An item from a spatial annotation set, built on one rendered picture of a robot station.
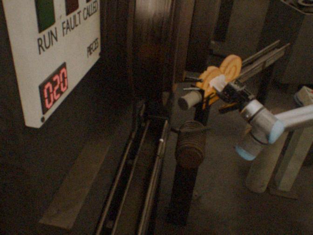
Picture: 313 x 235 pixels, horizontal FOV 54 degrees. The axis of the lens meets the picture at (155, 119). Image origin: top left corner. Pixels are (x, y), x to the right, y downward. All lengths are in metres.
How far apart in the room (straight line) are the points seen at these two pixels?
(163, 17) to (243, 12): 2.94
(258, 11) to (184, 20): 2.86
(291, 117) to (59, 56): 1.10
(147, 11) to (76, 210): 0.37
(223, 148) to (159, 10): 1.70
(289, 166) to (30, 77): 1.66
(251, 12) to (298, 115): 2.21
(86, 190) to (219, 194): 1.33
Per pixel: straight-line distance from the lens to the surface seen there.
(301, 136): 1.78
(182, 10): 0.62
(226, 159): 2.11
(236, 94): 1.30
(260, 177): 1.86
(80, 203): 0.58
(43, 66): 0.42
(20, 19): 0.37
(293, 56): 2.99
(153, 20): 0.58
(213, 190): 1.87
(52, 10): 0.42
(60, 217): 0.57
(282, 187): 2.00
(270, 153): 1.75
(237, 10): 3.50
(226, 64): 1.43
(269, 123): 1.26
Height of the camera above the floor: 1.31
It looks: 34 degrees down
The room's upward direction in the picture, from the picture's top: 6 degrees clockwise
